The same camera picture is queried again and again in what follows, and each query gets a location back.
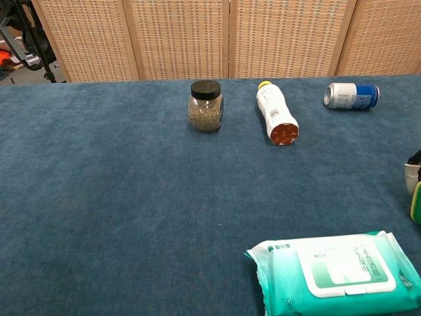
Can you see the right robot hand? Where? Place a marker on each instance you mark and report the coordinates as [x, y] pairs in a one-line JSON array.
[[412, 172]]

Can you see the green box yellow lid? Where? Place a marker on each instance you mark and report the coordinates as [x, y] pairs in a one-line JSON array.
[[417, 204]]

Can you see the blue and white can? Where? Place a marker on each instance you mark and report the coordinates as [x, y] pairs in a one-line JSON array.
[[350, 96]]

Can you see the green wet wipes pack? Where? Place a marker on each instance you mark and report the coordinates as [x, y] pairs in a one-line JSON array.
[[332, 276]]

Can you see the white bottle yellow cap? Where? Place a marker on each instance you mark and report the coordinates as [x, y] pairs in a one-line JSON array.
[[274, 112]]

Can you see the glass jar black lid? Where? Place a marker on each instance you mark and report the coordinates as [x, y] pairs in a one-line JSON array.
[[205, 110]]

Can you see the wooden woven folding screen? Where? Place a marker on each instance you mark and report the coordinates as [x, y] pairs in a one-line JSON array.
[[181, 39]]

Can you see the blue carpet table mat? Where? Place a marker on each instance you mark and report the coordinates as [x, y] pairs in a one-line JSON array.
[[131, 197]]

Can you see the black tripod stand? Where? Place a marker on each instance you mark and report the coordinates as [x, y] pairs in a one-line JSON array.
[[36, 42]]

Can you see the orange object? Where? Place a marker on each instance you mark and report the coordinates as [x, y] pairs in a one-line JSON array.
[[5, 58]]

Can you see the grey metal frame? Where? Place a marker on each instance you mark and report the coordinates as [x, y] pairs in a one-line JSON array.
[[16, 46]]

